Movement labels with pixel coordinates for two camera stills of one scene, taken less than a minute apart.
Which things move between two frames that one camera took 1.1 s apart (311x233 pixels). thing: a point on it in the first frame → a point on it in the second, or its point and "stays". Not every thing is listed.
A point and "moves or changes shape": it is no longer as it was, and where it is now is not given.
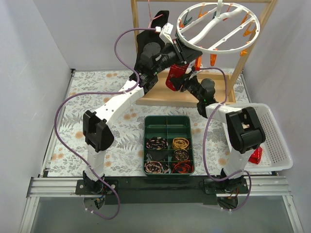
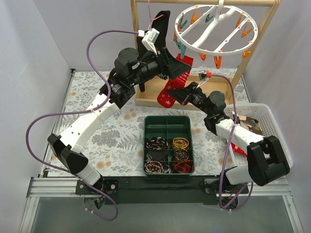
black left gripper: (182, 54) → (164, 61)
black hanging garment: (149, 42) stays
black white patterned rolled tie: (157, 143) stays
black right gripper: (183, 85) → (185, 94)
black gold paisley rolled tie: (181, 155) stays
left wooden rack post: (135, 22) stays
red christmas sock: (175, 71) moves or changes shape
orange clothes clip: (198, 63) → (202, 56)
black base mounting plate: (170, 191) stays
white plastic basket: (276, 154) stays
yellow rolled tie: (180, 143) stays
